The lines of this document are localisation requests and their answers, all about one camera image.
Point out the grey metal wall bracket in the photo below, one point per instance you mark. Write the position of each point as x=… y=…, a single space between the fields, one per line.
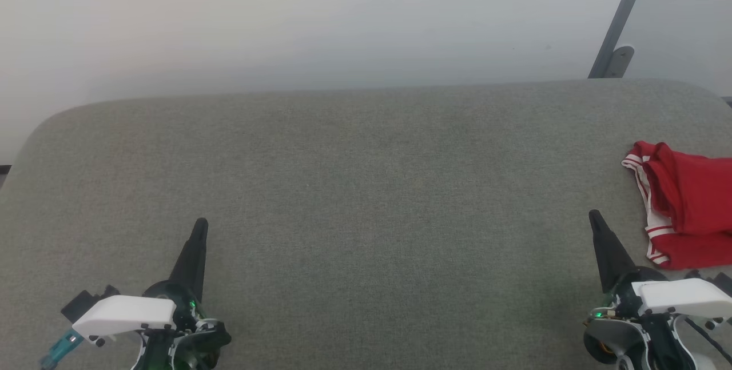
x=620 y=21

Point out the red basketball jersey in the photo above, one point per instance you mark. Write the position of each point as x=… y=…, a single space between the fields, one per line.
x=692 y=210

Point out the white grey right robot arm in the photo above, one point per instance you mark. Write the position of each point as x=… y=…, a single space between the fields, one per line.
x=615 y=341

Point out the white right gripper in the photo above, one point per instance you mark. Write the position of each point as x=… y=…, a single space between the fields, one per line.
x=680 y=298

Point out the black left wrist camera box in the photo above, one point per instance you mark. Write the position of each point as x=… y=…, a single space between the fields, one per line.
x=86 y=302

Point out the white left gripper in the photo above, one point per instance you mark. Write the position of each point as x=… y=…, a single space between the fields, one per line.
x=126 y=315

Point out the grey fabric sofa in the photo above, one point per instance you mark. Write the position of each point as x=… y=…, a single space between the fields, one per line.
x=366 y=187

